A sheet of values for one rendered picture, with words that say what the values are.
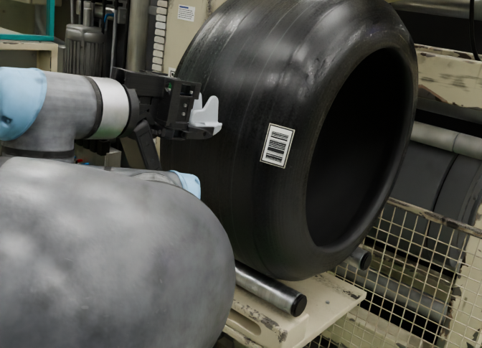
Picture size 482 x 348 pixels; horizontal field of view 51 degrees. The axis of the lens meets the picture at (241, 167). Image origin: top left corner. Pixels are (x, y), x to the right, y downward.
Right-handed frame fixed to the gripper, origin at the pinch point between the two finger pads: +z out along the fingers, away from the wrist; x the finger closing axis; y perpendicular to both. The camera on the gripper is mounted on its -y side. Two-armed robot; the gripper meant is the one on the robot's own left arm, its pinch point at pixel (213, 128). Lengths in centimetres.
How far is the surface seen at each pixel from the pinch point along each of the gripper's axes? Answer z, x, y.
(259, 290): 17.8, -4.5, -30.4
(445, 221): 65, -22, -15
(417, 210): 65, -15, -15
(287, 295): 18.5, -10.3, -28.8
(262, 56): 4.9, -2.7, 12.5
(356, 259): 46, -11, -27
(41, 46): 4, 58, 4
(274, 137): 2.9, -9.5, 1.3
